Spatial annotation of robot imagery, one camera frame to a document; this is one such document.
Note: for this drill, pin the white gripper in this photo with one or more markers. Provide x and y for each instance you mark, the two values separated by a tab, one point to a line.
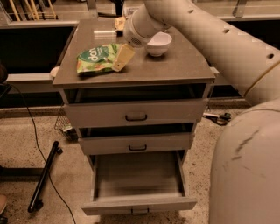
131	35

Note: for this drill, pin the scissors on floor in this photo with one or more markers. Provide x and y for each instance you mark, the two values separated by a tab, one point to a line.
221	120

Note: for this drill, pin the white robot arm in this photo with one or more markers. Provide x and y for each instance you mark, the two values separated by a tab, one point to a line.
245	173

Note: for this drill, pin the small round white object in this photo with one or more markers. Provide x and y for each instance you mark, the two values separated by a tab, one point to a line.
54	72

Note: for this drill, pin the black stand leg with casters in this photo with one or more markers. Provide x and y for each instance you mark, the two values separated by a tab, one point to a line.
36	202

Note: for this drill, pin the grey drawer cabinet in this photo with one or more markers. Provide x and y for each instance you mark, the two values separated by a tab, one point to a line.
181	64

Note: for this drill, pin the green rice chip bag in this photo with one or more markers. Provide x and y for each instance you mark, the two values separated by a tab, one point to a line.
100	59

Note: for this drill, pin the wire mesh basket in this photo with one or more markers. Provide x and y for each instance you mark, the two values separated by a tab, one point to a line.
64	127

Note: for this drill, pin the drawer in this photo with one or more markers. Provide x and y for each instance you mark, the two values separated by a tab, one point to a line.
142	138
138	183
127	106

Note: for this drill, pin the white bowl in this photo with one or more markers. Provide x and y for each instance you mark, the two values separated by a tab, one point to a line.
159	44

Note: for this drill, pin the brown snack bag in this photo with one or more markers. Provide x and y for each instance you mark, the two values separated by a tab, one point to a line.
120	23

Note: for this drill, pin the bottom drawer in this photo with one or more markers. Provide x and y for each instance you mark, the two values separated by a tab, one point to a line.
138	183

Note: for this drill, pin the middle drawer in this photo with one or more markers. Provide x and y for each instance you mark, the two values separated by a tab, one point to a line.
142	138

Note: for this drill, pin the top drawer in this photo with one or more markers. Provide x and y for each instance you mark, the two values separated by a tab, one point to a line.
127	106

